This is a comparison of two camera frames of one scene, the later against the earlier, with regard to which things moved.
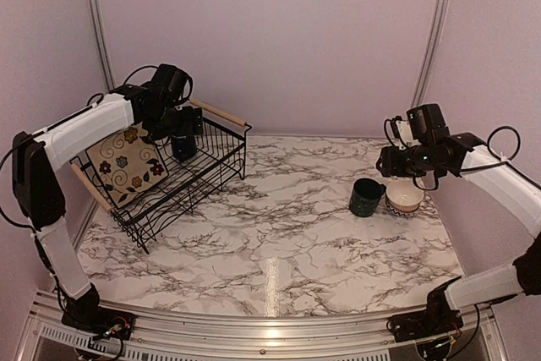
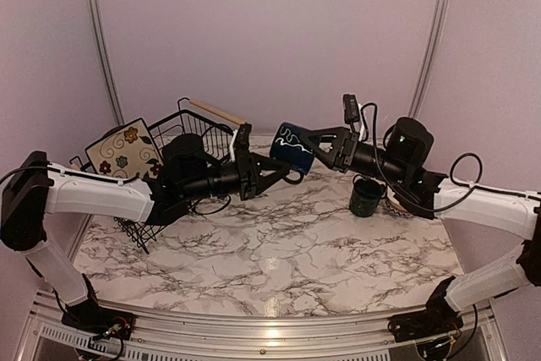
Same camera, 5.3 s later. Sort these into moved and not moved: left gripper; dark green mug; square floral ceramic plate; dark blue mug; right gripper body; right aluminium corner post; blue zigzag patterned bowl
Moved: right gripper body; left gripper; dark blue mug
Not moved: dark green mug; square floral ceramic plate; blue zigzag patterned bowl; right aluminium corner post
